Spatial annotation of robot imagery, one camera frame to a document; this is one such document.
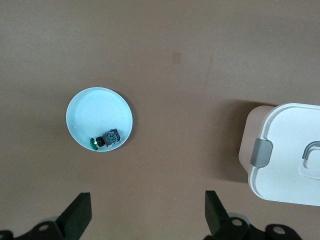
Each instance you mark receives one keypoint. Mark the green push-button switch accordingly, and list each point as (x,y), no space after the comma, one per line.
(111,137)

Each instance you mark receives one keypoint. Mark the light blue round plate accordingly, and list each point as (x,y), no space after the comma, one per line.
(97,112)

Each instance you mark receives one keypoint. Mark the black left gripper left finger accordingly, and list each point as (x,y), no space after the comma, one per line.
(72,222)

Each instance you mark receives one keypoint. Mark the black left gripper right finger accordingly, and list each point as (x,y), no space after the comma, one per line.
(222,225)

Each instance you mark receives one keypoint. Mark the white lidded storage box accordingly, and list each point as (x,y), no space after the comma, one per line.
(287,175)

